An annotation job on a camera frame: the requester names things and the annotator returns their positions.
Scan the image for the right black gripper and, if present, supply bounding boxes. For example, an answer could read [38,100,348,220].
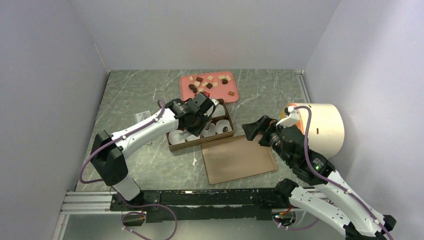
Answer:
[241,114,293,166]

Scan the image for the rose gold tongs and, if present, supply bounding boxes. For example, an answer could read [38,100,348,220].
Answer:
[177,130,192,139]

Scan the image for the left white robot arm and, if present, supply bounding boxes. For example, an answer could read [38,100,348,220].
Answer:
[84,92,220,210]

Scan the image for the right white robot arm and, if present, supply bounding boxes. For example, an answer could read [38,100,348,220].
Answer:
[242,115,397,240]

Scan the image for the brown chocolate box tray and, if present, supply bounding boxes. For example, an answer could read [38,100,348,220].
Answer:
[166,99,235,152]

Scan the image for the gold box lid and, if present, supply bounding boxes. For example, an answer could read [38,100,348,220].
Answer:
[200,135,278,185]

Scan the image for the pink plastic tray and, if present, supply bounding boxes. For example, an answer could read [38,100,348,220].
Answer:
[179,71,240,103]

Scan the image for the white paper leaflet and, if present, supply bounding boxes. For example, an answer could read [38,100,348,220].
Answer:
[134,110,151,124]

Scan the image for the cream orange cylinder container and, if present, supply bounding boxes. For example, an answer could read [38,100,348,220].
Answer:
[286,102,345,159]

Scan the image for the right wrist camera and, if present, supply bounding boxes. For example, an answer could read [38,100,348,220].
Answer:
[276,105,301,129]

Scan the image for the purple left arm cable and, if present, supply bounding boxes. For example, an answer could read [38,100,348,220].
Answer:
[78,99,178,240]

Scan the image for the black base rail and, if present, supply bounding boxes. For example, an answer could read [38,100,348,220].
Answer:
[109,188,291,223]

